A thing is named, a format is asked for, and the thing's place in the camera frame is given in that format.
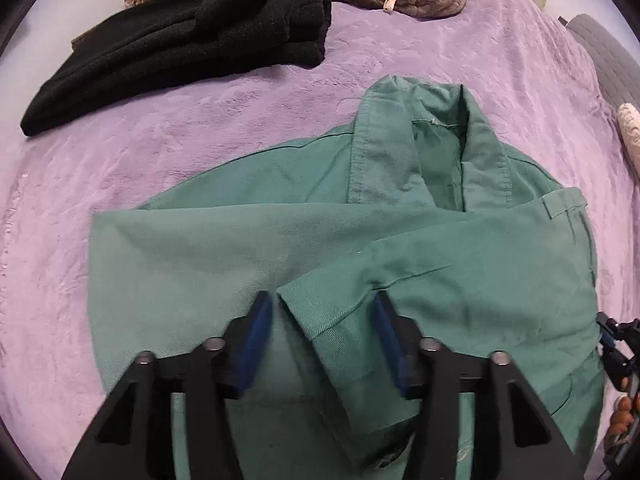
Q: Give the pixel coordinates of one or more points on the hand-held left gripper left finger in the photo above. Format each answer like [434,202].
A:
[257,330]

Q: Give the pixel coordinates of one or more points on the black garment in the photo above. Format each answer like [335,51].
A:
[175,45]

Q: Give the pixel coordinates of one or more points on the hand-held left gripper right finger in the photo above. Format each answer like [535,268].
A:
[392,340]

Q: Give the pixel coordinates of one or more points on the green jacket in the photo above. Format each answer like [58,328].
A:
[300,225]

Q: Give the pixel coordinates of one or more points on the white textured pillow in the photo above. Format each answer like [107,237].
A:
[631,130]

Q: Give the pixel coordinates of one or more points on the person's right hand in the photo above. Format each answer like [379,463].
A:
[622,415]

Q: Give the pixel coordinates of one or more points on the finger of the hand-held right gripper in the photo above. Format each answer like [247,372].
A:
[611,345]

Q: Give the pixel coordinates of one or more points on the purple plush blanket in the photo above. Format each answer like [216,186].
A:
[150,160]

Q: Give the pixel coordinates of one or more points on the grey quilted cushion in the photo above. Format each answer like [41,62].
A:
[610,60]

